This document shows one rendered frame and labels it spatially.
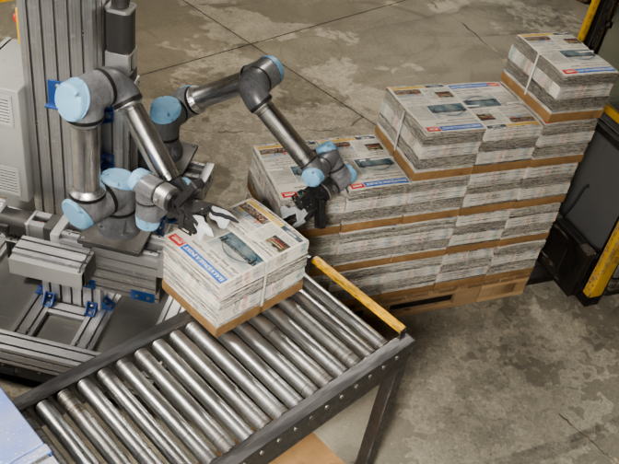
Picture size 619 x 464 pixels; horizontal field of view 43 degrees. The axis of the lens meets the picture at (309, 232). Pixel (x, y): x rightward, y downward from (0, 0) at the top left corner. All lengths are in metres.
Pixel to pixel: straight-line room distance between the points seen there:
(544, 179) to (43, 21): 2.23
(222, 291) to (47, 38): 1.00
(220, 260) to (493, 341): 1.85
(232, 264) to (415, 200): 1.18
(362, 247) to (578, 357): 1.26
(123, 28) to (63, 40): 0.19
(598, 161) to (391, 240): 1.32
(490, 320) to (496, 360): 0.26
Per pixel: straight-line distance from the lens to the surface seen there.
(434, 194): 3.40
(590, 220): 4.38
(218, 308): 2.43
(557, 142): 3.61
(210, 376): 2.43
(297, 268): 2.60
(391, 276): 3.62
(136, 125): 2.49
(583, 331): 4.20
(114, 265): 2.91
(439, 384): 3.65
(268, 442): 2.29
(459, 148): 3.31
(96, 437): 2.29
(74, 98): 2.39
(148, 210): 2.42
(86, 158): 2.53
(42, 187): 3.10
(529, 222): 3.86
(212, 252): 2.46
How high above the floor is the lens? 2.66
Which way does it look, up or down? 39 degrees down
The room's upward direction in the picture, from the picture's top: 11 degrees clockwise
